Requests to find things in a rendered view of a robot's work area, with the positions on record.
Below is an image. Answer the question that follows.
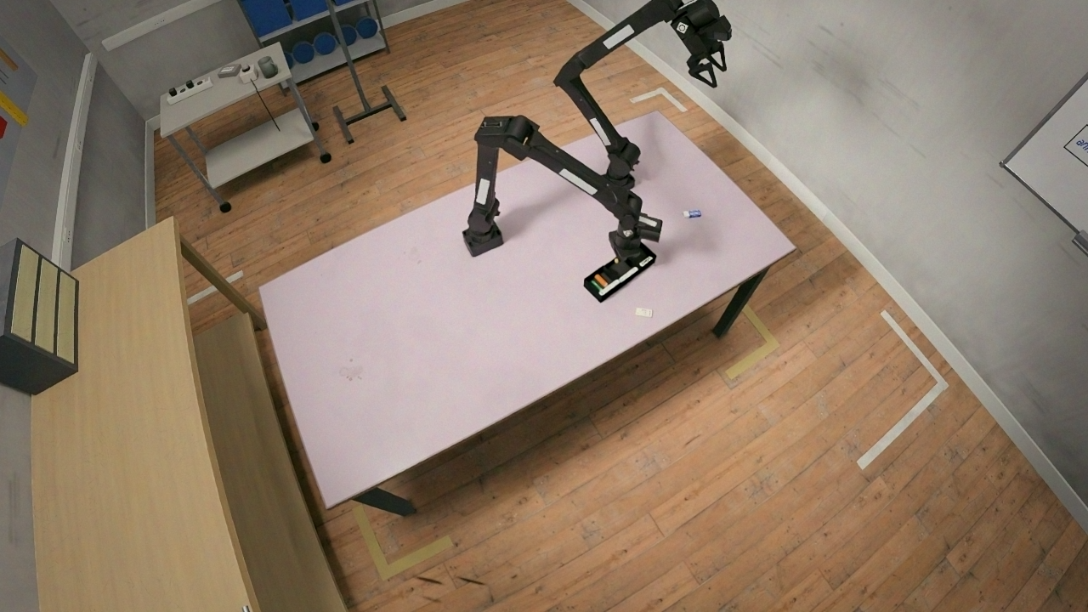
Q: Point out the black bin rack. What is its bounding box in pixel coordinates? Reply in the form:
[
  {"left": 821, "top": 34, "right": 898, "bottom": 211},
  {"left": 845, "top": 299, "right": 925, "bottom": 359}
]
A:
[{"left": 583, "top": 242, "right": 656, "bottom": 303}]

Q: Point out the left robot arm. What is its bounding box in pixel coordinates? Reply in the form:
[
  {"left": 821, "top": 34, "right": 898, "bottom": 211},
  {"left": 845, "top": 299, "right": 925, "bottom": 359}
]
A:
[{"left": 553, "top": 0, "right": 732, "bottom": 188}]

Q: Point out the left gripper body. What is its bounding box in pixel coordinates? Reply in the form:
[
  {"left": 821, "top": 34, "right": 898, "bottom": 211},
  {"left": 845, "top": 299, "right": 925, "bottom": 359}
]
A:
[{"left": 681, "top": 28, "right": 722, "bottom": 74}]

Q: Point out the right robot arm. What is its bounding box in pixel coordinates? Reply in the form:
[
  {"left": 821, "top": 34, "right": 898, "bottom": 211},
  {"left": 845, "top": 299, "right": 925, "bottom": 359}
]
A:
[{"left": 462, "top": 115, "right": 663, "bottom": 250}]

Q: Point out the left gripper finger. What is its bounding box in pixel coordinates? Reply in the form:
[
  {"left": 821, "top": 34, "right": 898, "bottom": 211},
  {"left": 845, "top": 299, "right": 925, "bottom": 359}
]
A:
[
  {"left": 689, "top": 62, "right": 717, "bottom": 88},
  {"left": 706, "top": 42, "right": 727, "bottom": 72}
]

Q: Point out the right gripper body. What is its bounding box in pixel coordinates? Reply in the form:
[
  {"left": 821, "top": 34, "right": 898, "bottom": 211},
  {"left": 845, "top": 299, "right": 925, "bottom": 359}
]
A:
[{"left": 609, "top": 230, "right": 640, "bottom": 260}]

